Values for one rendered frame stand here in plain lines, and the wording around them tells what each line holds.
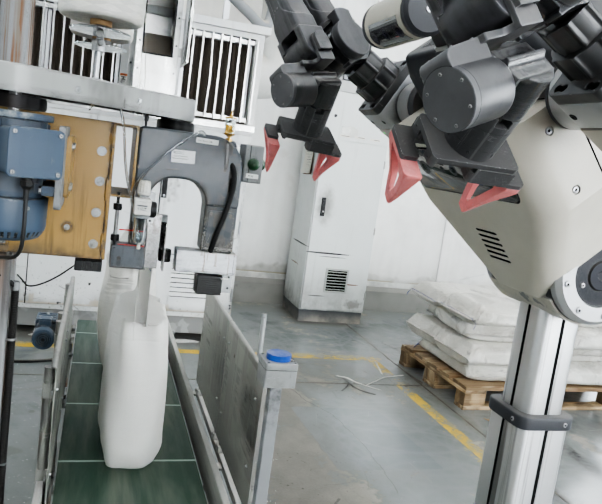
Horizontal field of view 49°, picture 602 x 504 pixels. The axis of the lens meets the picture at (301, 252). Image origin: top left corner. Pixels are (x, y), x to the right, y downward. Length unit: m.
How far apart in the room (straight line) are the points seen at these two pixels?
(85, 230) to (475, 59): 1.13
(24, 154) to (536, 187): 0.87
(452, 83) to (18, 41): 1.20
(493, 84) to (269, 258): 5.30
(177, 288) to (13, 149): 3.20
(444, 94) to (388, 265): 5.66
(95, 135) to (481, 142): 1.05
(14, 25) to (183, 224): 2.87
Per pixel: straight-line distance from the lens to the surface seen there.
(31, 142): 1.30
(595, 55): 0.78
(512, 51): 0.65
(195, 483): 1.98
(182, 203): 4.33
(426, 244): 6.36
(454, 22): 0.67
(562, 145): 0.93
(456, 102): 0.59
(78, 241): 1.58
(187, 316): 4.48
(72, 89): 1.40
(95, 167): 1.56
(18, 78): 1.35
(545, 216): 0.95
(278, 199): 5.79
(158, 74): 3.80
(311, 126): 1.20
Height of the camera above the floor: 1.32
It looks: 8 degrees down
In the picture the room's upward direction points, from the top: 8 degrees clockwise
